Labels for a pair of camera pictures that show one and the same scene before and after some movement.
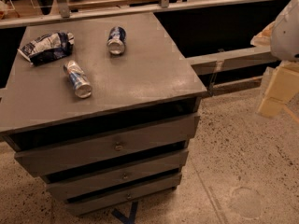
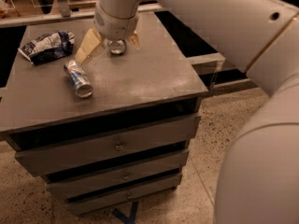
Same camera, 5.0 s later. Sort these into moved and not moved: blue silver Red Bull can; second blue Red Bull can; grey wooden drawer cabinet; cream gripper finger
Moved: cream gripper finger
Not moved: second blue Red Bull can; grey wooden drawer cabinet; blue silver Red Bull can
